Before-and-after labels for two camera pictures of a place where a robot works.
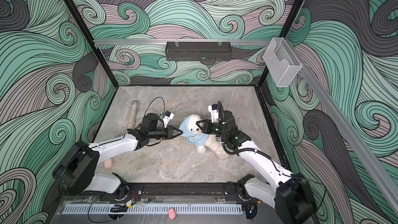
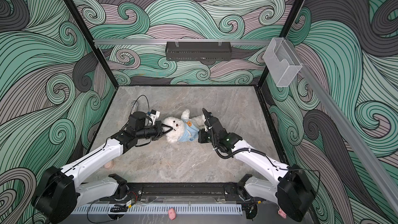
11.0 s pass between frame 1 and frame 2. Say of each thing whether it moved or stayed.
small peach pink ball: stayed
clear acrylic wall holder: stayed
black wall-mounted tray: stayed
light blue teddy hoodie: moved
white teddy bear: moved
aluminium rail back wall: stayed
